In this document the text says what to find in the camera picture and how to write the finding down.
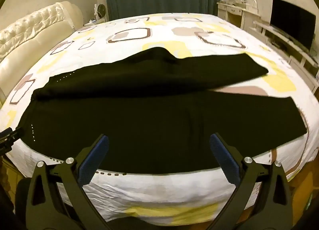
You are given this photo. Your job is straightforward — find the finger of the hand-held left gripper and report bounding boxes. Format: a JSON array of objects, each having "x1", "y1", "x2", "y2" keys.
[{"x1": 0, "y1": 127, "x2": 25, "y2": 157}]

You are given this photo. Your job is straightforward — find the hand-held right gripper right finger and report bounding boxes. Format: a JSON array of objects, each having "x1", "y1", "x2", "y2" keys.
[{"x1": 209, "y1": 133, "x2": 293, "y2": 230}]

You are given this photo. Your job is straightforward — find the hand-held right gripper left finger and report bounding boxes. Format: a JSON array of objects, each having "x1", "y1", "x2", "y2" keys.
[{"x1": 26, "y1": 134, "x2": 110, "y2": 230}]

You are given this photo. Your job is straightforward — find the black pants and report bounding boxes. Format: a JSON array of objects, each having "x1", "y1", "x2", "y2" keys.
[{"x1": 19, "y1": 48, "x2": 307, "y2": 174}]

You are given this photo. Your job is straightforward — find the cream tufted headboard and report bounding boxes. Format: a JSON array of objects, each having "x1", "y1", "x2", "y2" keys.
[{"x1": 0, "y1": 1, "x2": 84, "y2": 96}]

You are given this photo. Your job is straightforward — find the bed with patterned sheet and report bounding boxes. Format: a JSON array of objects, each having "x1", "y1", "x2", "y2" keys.
[{"x1": 0, "y1": 13, "x2": 319, "y2": 227}]

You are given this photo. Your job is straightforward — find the white television stand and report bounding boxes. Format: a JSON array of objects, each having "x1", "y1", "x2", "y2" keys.
[{"x1": 252, "y1": 20, "x2": 319, "y2": 82}]

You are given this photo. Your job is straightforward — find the white dressing table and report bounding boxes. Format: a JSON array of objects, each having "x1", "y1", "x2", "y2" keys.
[{"x1": 216, "y1": 1, "x2": 261, "y2": 30}]

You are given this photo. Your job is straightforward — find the small desk fan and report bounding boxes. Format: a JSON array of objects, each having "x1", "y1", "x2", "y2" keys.
[{"x1": 93, "y1": 3, "x2": 108, "y2": 23}]

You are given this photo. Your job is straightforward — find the black flat television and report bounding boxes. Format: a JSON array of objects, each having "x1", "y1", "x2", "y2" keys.
[{"x1": 270, "y1": 0, "x2": 317, "y2": 53}]

